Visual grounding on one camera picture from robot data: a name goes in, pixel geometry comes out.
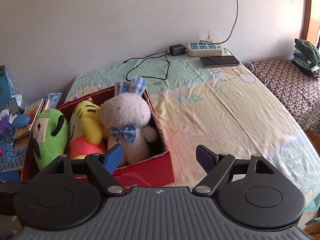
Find white blue power strip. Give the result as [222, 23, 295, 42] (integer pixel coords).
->
[187, 42, 224, 56]

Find black smartphone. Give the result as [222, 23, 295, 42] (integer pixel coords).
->
[200, 55, 240, 68]

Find red cardboard box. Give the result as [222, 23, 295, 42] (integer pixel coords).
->
[20, 84, 176, 190]

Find white bunny plush blue bow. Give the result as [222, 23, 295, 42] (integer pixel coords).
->
[100, 76, 157, 167]

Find pastel cartoon bed sheet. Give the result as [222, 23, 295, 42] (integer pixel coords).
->
[66, 55, 319, 228]

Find green frog-hood plush toy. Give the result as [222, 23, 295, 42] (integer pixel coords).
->
[30, 108, 68, 171]

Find folded green clothes pile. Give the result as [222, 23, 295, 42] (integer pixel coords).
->
[292, 38, 319, 78]

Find wooden window frame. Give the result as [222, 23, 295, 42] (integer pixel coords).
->
[300, 0, 319, 49]

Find white power strip cord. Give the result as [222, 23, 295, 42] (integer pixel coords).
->
[215, 0, 239, 45]

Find blue packaged toy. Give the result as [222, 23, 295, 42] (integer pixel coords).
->
[0, 65, 15, 107]

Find black adapter cable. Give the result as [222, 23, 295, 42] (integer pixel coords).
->
[122, 51, 172, 82]

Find white charger plug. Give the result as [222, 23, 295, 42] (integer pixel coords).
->
[199, 29, 220, 45]

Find cluttered toys and books pile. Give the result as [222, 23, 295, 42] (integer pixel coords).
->
[1, 93, 62, 173]

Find yellow tiger plush red shirt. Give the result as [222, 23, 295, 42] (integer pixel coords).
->
[68, 98, 106, 159]

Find black power adapter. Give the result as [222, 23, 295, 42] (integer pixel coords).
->
[169, 44, 186, 56]

